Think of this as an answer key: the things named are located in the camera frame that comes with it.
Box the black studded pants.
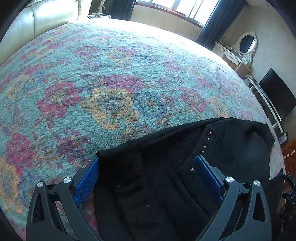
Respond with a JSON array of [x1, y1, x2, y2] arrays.
[[94, 118, 283, 240]]

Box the wooden cabinet right side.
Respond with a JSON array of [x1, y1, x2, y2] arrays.
[[281, 139, 296, 178]]

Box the white tv stand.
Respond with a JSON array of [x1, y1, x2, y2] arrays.
[[245, 75, 288, 145]]

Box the black flat television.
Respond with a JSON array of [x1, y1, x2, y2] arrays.
[[259, 68, 295, 120]]

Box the floral bedspread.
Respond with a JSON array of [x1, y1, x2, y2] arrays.
[[0, 18, 286, 241]]

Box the cream dressing table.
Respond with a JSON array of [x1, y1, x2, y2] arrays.
[[212, 42, 251, 80]]

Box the white oval vanity mirror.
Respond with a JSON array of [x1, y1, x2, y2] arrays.
[[231, 31, 258, 65]]

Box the cream tufted leather headboard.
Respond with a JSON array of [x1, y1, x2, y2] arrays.
[[1, 0, 92, 65]]

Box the right dark blue curtain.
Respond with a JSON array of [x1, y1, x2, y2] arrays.
[[195, 0, 247, 51]]

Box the dark blue curtain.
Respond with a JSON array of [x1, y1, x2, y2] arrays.
[[195, 0, 247, 51], [110, 0, 136, 21]]

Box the left dark blue curtain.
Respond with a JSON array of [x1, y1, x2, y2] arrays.
[[110, 0, 136, 21]]

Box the window with red frame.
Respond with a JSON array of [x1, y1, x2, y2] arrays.
[[135, 0, 219, 28]]

